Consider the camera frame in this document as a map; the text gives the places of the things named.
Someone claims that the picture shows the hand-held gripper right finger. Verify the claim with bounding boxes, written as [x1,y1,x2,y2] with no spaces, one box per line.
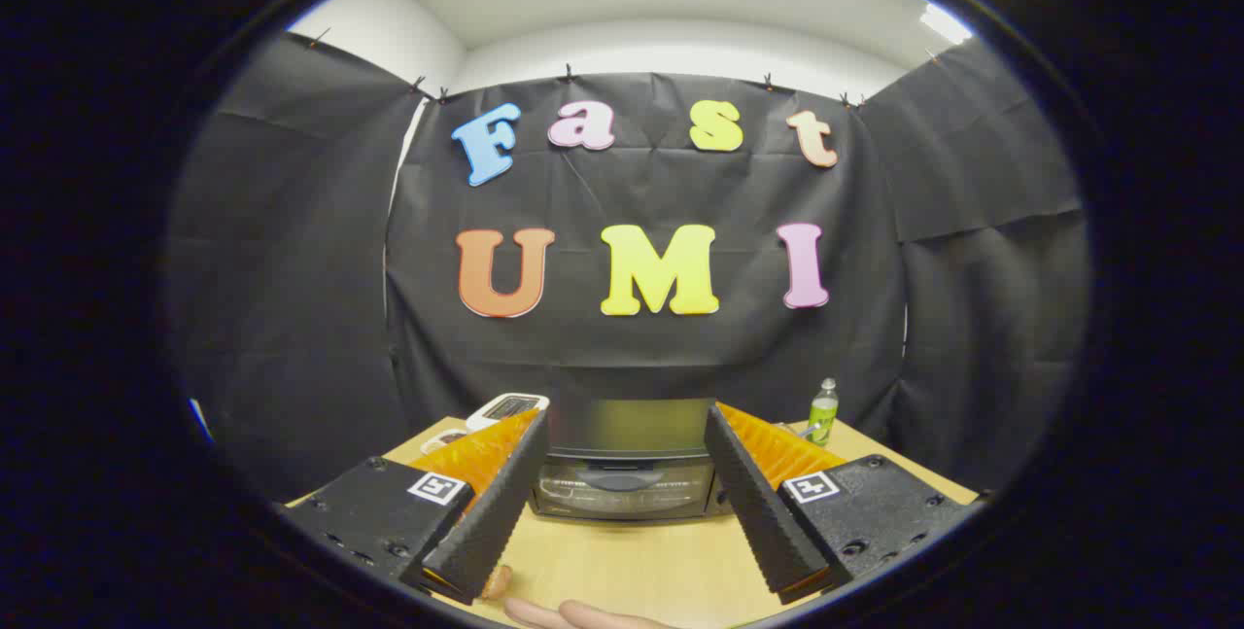
[703,402,978,606]

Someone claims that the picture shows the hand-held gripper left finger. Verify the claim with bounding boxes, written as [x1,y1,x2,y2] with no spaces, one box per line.
[285,407,552,606]

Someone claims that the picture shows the black toaster oven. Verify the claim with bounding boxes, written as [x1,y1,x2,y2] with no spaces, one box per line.
[530,399,730,523]

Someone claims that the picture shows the white pop-up toaster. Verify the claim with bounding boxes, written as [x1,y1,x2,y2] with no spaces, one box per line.
[466,393,550,433]

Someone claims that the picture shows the green drink bottle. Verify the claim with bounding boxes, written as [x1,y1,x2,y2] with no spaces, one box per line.
[805,378,840,447]

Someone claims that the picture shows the small ceiling light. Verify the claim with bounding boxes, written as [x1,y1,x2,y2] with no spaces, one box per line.
[918,4,973,45]

